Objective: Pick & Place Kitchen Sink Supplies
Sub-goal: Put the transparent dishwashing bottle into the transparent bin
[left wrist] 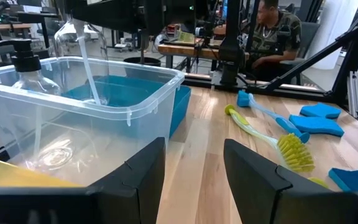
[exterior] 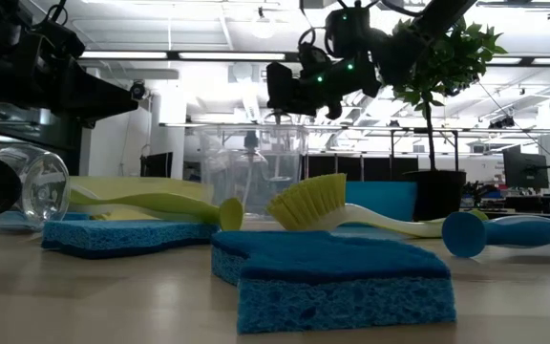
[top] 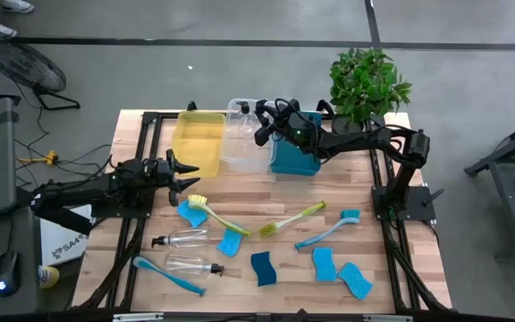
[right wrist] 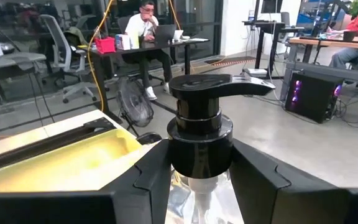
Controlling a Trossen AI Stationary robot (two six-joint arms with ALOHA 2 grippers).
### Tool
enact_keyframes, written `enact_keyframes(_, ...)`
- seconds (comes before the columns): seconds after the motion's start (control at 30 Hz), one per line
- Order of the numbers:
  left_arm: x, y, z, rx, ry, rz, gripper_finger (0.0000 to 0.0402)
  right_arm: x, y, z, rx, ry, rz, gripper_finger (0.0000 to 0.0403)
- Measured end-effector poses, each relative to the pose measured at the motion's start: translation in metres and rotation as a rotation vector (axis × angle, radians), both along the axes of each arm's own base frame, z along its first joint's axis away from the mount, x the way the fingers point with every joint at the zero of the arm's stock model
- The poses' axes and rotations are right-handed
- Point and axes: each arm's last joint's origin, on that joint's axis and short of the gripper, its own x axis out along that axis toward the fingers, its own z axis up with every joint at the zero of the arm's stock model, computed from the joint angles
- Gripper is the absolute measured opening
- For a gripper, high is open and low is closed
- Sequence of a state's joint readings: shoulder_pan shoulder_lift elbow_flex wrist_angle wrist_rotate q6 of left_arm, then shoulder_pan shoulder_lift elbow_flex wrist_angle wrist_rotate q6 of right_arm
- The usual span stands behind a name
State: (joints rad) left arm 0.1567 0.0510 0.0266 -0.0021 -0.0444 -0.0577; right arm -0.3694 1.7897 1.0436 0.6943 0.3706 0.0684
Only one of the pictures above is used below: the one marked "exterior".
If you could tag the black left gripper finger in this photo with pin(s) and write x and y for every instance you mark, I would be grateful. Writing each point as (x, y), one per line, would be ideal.
(103, 102)

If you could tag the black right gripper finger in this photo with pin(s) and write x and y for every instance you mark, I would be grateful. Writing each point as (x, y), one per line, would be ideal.
(284, 88)

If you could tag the clear plastic bin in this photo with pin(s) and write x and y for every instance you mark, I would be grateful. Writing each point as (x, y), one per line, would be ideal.
(284, 157)

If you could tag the yellow plastic bin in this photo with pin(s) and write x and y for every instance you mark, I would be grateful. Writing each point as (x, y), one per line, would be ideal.
(136, 184)

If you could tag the blue wavy kitchen sponge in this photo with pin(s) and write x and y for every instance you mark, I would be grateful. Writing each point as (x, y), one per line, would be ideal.
(332, 286)
(127, 236)
(77, 216)

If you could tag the blue plastic bin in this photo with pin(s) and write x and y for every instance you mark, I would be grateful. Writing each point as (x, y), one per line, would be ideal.
(385, 200)

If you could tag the blue dish brush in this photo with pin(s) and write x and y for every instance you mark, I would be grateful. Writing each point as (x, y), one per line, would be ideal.
(466, 234)

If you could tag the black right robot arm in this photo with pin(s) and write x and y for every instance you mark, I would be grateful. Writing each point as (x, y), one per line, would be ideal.
(423, 33)

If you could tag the black ceiling spotlight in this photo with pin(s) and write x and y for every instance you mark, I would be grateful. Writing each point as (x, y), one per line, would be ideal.
(137, 90)

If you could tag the fluorescent ceiling light strip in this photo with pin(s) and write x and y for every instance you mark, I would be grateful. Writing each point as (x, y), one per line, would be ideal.
(122, 55)
(232, 56)

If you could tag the dark flat screen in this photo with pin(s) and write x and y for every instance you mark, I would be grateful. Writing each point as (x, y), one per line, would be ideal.
(156, 165)

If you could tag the black storage cabinet row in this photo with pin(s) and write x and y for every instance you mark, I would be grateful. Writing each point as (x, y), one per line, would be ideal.
(375, 167)

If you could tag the green potted plant black pot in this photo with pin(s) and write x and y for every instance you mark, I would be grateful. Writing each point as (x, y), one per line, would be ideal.
(439, 196)

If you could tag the black computer monitor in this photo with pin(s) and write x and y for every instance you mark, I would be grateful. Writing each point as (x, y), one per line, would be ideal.
(525, 169)

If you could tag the dark office desk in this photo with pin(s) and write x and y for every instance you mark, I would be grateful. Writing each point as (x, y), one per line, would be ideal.
(533, 204)

